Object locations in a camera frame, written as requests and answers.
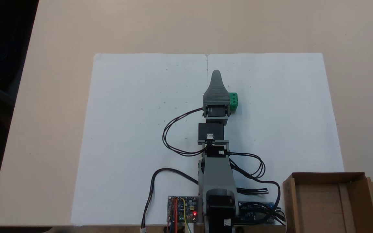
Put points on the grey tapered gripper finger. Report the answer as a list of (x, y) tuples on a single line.
[(216, 92)]

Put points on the green dice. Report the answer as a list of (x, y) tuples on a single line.
[(233, 102)]

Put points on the white paper sheet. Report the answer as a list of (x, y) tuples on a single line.
[(125, 129), (287, 113)]

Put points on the circuit board with red LED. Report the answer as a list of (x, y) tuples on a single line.
[(189, 207)]

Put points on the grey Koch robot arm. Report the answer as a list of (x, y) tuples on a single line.
[(217, 174)]

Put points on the blue circuit board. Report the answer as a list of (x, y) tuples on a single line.
[(254, 216)]

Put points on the brown cardboard box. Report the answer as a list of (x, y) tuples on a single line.
[(319, 200)]

